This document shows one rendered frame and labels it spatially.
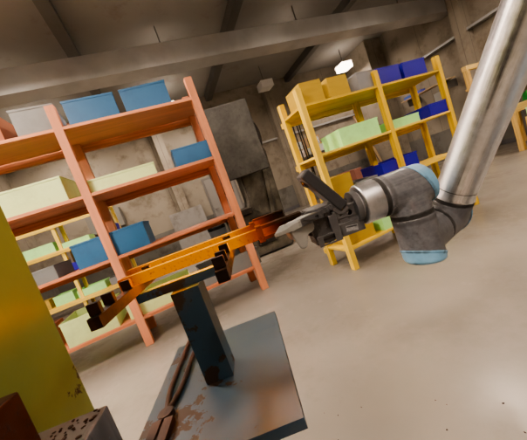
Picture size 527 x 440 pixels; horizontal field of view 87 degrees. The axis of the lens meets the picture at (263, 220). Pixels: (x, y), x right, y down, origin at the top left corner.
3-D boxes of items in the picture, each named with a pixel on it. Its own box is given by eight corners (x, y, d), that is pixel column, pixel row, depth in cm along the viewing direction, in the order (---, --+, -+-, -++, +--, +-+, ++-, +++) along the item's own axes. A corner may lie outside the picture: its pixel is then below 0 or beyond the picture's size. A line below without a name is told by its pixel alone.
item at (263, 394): (277, 316, 82) (274, 310, 82) (308, 429, 42) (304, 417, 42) (181, 354, 81) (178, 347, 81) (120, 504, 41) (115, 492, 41)
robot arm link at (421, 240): (461, 249, 63) (446, 198, 62) (439, 271, 57) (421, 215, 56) (420, 250, 71) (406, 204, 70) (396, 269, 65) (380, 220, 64)
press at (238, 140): (231, 277, 428) (166, 105, 401) (219, 264, 549) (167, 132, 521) (309, 242, 470) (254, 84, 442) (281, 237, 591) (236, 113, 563)
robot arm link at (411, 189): (449, 202, 58) (435, 156, 57) (394, 223, 57) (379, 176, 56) (420, 202, 67) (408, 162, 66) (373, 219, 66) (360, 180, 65)
